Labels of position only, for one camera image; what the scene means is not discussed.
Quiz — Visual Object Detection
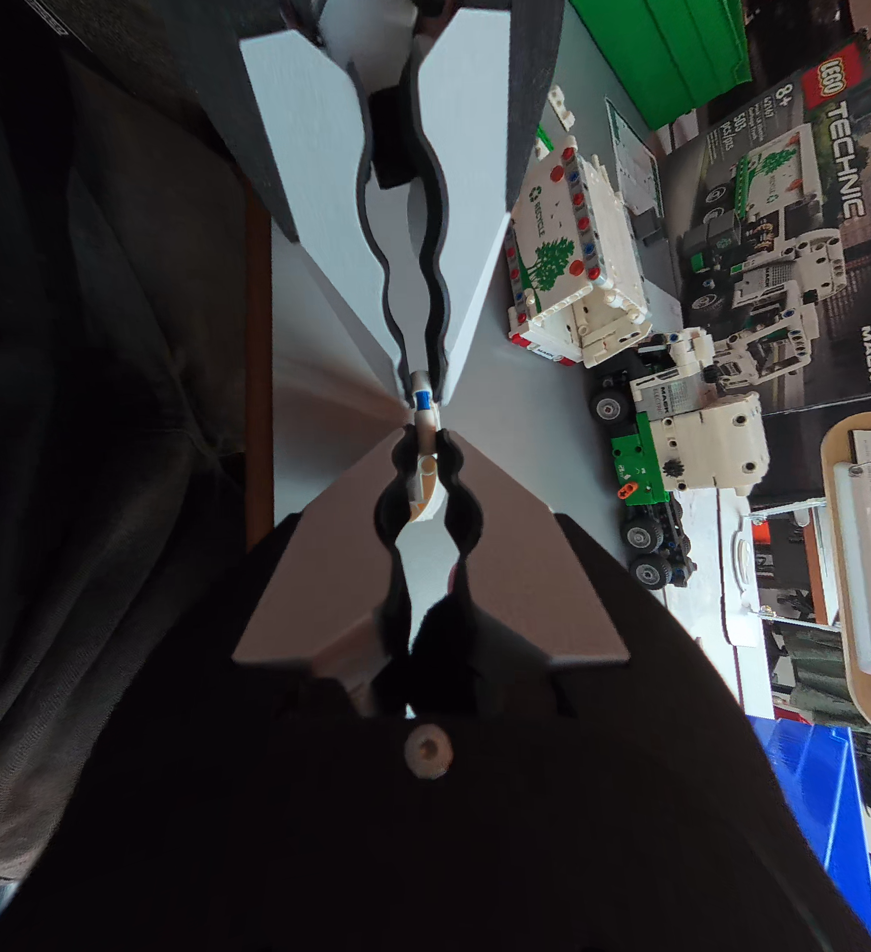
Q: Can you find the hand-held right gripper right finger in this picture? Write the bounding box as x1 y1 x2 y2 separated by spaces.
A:
435 428 630 670

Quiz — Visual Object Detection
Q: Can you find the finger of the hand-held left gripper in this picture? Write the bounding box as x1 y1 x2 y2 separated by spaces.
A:
241 30 411 406
404 7 514 406

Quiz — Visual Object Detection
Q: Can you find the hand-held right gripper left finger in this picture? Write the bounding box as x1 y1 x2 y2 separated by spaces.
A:
231 427 418 716

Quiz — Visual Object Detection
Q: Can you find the white lego connector blue pin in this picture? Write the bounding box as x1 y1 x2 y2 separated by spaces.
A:
404 369 445 523

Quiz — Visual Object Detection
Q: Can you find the white lego truck container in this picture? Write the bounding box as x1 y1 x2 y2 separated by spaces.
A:
504 132 654 370

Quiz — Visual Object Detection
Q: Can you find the white green lego truck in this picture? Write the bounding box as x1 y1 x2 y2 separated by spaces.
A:
588 327 771 592

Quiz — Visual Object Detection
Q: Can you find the lego set box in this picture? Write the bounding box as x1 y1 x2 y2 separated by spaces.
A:
655 30 871 514

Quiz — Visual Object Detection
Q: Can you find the white sticker sheet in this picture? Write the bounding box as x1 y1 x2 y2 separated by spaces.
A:
603 97 665 218

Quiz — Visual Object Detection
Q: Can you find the green plastic bin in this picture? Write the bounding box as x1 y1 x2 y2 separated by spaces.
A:
568 0 752 131

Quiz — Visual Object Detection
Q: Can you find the person's black sweater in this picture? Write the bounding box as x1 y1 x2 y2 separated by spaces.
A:
0 0 254 893

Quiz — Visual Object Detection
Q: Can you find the blue plastic storage bin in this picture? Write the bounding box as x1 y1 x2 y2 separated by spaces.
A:
748 716 871 952

